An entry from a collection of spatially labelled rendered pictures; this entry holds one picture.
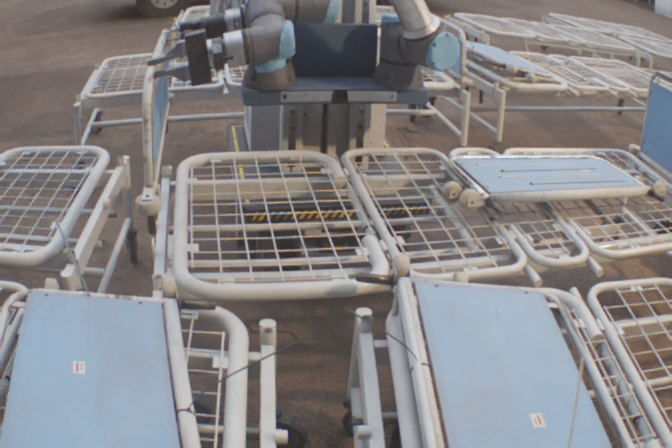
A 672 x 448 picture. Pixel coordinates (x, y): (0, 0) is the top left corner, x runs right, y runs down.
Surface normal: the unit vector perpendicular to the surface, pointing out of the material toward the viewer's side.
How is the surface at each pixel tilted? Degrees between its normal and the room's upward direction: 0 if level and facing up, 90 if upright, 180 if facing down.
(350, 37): 90
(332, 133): 90
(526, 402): 8
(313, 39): 90
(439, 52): 94
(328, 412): 0
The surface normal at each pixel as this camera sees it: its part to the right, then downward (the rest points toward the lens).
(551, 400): 0.17, -0.91
